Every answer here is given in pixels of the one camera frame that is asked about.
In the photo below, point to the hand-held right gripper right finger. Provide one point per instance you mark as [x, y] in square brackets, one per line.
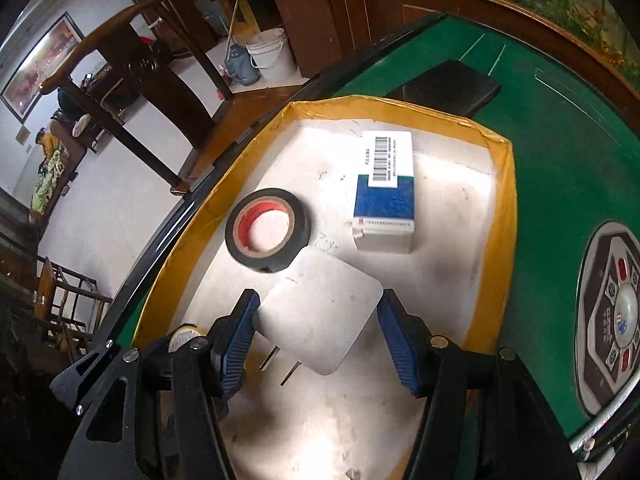
[400, 345]

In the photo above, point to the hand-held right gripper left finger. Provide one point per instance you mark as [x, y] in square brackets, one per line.
[240, 345]

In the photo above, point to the white charger plug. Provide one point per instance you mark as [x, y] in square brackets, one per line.
[320, 305]

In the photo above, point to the black electrical tape roll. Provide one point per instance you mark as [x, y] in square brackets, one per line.
[300, 232]

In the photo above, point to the blue and white medicine box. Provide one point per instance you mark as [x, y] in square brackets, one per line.
[385, 200]

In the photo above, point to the slatted wooden chair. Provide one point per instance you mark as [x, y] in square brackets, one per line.
[60, 300]

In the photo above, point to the mahjong table control panel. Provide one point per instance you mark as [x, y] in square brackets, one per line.
[607, 320]

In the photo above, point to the yellow green printed blanket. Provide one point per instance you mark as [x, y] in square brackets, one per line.
[47, 180]

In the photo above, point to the black table flap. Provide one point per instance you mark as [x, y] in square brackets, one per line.
[445, 89]

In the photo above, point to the blue kettle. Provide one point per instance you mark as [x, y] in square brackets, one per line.
[242, 67]

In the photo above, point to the white plastic bucket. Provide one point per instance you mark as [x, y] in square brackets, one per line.
[272, 57]

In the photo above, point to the dark wooden chair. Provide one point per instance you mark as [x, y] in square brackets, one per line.
[150, 70]

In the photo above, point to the wooden cabinet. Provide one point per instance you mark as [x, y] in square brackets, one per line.
[320, 20]

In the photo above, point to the large framed picture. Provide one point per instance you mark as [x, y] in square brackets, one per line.
[40, 65]

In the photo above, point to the small picture frame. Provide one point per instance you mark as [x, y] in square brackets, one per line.
[23, 136]

